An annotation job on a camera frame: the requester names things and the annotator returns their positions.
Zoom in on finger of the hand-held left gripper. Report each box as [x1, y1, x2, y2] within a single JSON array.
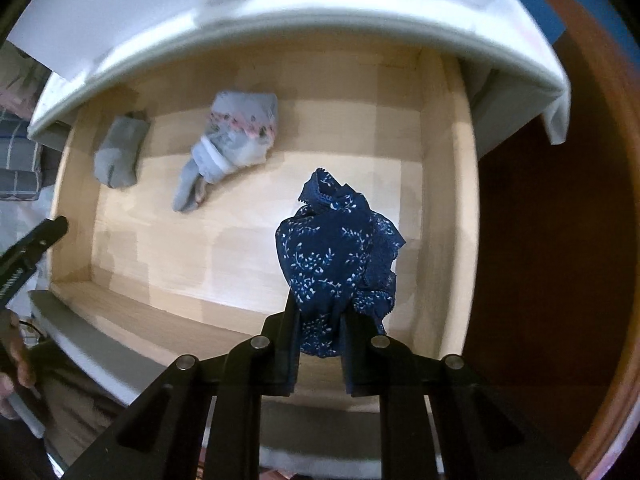
[[15, 216, 69, 261]]

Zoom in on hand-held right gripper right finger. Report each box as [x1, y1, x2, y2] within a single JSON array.
[[340, 310, 576, 480]]

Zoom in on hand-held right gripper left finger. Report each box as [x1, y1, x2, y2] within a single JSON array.
[[65, 292, 301, 480]]

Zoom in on navy floral underwear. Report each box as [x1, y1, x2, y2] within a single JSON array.
[[275, 167, 407, 358]]

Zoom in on wooden drawer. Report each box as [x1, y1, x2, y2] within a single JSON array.
[[30, 45, 481, 471]]

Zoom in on person's left hand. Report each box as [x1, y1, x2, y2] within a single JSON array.
[[0, 310, 40, 421]]

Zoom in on plaid cloth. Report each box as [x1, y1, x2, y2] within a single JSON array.
[[0, 105, 51, 201]]

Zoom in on khaki pants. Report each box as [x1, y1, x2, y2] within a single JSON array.
[[20, 340, 131, 471]]

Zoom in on grey pink patterned sock bundle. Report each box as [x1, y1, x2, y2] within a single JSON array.
[[172, 91, 279, 213]]

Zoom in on white patterned bed sheet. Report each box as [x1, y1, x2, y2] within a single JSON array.
[[7, 0, 501, 81]]

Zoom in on brown wooden board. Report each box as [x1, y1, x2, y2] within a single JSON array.
[[545, 0, 640, 476]]

